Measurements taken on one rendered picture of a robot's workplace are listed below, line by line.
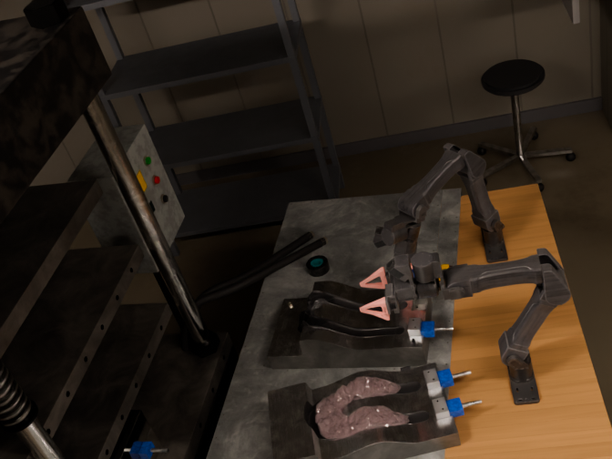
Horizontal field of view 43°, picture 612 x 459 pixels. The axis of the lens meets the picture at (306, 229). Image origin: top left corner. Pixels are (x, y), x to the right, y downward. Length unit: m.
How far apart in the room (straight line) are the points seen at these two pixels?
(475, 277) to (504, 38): 2.70
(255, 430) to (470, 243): 1.00
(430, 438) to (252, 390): 0.62
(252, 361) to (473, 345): 0.71
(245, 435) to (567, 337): 1.00
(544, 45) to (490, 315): 2.40
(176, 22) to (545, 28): 2.04
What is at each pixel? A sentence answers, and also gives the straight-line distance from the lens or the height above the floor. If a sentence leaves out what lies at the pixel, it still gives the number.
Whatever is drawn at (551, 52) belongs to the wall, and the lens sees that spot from 4.69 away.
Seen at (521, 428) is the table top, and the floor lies 0.80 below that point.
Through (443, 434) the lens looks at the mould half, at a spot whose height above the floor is 0.86.
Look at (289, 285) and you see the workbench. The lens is 2.82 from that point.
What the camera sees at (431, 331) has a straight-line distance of 2.39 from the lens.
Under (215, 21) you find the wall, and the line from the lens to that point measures 4.54.
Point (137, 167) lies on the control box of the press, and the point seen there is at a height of 1.40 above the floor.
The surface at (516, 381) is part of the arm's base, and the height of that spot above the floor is 0.82.
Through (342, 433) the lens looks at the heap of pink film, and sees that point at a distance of 2.22.
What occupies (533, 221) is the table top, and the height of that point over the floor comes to 0.80.
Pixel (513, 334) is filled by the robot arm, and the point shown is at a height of 0.99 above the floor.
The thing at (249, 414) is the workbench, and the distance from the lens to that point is 2.47.
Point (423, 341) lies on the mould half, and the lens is 2.38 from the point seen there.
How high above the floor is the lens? 2.63
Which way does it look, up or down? 37 degrees down
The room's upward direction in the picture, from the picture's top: 18 degrees counter-clockwise
